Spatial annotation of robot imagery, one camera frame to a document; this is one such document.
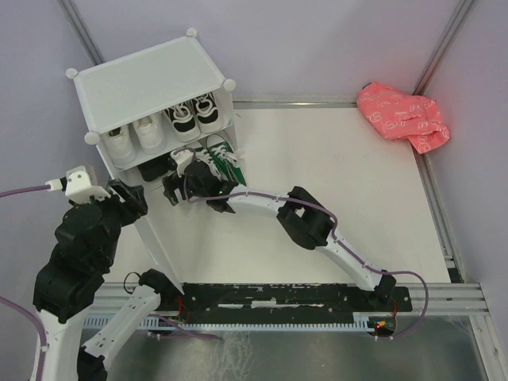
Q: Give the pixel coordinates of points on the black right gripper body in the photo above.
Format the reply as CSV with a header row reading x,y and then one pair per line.
x,y
190,193

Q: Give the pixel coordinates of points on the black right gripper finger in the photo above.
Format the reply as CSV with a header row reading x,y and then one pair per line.
x,y
175,196
173,186

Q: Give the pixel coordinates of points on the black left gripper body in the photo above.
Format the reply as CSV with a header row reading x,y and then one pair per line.
x,y
120,213

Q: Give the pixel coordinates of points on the black slip-on shoe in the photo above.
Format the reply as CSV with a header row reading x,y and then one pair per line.
x,y
171,164
153,169

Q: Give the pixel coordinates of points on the green canvas sneaker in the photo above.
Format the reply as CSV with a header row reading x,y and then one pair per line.
x,y
204,156
225,158

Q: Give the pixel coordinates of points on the white leather sneaker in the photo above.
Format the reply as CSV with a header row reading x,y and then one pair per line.
x,y
119,145
150,134

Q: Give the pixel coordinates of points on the white plastic shoe cabinet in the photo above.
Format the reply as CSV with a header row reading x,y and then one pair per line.
x,y
143,83

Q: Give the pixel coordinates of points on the black white canvas sneaker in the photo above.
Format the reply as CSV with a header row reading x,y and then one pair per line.
x,y
183,122

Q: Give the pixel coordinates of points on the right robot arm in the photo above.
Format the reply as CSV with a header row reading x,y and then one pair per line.
x,y
306,221

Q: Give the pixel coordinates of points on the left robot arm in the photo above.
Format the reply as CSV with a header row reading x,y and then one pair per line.
x,y
65,287

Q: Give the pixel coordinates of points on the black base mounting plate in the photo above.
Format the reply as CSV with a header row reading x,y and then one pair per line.
x,y
264,304

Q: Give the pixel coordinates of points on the pink patterned bag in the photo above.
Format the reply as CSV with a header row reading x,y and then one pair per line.
x,y
396,115

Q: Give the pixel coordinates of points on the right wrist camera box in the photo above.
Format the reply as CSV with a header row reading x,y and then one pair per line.
x,y
183,157

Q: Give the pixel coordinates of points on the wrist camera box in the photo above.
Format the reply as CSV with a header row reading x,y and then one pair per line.
x,y
183,157
80,185

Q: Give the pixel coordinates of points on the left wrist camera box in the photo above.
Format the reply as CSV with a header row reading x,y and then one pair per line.
x,y
80,185

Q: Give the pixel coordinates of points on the aluminium frame rail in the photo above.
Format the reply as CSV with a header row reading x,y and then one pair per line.
x,y
292,101

